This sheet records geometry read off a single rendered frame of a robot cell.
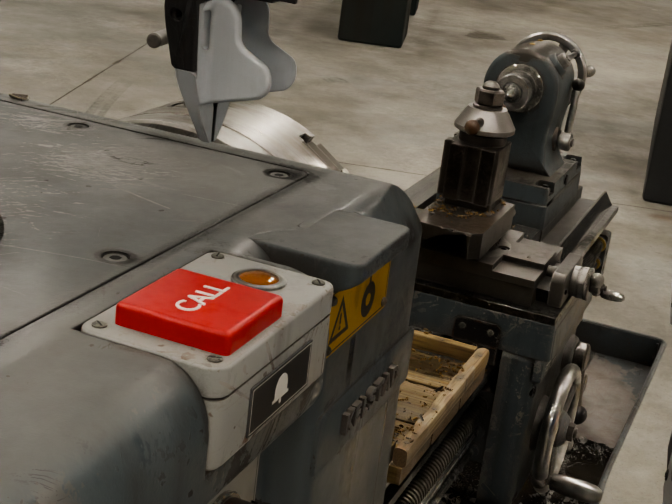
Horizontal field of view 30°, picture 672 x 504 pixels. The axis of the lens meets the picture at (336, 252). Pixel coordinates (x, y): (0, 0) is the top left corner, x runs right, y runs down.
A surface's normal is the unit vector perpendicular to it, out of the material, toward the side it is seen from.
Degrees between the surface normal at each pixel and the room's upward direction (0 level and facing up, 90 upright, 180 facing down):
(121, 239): 0
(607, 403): 0
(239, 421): 90
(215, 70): 93
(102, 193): 0
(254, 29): 87
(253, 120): 13
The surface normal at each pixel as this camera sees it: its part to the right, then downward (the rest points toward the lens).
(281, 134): 0.46, -0.77
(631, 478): 0.11, -0.94
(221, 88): -0.39, 0.32
